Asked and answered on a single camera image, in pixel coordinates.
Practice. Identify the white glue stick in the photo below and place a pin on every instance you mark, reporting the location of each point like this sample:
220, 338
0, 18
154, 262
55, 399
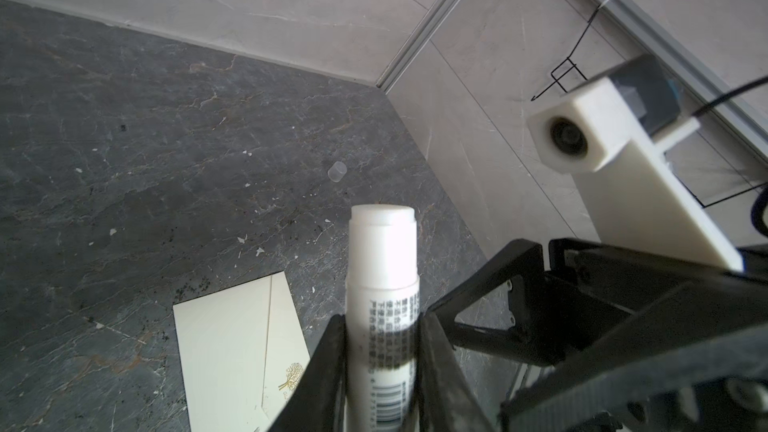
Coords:
382, 309

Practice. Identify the translucent glue stick cap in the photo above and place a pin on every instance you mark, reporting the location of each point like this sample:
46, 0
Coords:
337, 171

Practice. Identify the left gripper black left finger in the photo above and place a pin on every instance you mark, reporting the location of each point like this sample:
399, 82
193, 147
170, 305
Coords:
318, 402

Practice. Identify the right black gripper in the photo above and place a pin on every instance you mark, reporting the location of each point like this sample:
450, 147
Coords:
656, 343

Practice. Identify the aluminium frame profiles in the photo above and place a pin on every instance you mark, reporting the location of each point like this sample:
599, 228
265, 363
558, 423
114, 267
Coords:
467, 95

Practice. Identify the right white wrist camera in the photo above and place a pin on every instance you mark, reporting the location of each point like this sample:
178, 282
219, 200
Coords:
611, 135

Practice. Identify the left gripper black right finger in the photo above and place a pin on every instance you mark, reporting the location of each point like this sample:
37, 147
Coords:
445, 401

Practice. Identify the cream paper envelope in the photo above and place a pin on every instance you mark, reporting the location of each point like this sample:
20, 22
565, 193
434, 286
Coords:
242, 352

